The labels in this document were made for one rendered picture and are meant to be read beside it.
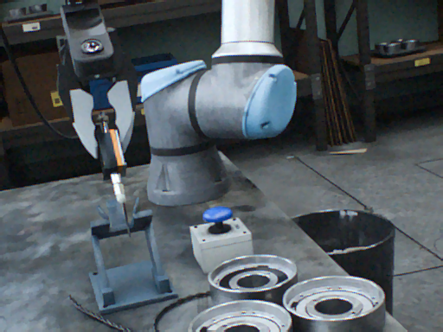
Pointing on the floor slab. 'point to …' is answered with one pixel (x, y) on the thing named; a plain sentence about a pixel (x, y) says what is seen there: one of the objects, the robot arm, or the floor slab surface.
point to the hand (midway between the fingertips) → (108, 146)
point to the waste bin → (372, 226)
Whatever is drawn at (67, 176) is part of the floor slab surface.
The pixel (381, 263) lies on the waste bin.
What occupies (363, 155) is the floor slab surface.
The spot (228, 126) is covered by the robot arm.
